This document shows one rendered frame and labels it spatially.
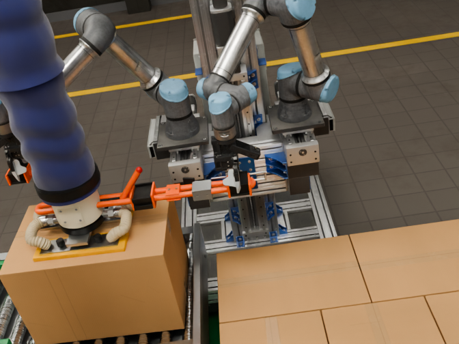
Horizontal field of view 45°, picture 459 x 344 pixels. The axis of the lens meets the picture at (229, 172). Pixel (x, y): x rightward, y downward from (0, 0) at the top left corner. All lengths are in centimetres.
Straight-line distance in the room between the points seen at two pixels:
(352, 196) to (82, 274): 204
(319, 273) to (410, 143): 196
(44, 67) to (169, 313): 101
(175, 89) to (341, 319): 112
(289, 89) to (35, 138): 103
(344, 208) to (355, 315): 141
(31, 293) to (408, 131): 297
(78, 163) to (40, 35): 45
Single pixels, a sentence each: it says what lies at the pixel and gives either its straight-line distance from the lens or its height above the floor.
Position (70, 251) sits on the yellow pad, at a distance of 207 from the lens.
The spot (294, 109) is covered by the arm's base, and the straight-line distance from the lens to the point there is 234.
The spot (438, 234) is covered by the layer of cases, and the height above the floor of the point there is 54.
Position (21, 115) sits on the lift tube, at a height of 151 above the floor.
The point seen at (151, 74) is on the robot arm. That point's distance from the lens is 238.
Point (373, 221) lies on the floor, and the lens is 341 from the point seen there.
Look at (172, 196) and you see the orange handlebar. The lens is 197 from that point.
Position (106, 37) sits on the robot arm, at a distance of 212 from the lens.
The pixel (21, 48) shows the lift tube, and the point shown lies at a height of 172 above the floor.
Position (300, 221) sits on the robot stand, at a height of 21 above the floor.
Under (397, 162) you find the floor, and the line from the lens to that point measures 390.
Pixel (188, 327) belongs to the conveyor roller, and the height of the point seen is 55.
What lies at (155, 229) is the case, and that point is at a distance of 206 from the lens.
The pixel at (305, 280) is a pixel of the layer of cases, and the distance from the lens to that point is 232.
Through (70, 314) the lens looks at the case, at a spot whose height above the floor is 71.
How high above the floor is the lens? 223
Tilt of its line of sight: 35 degrees down
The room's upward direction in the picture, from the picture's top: 10 degrees counter-clockwise
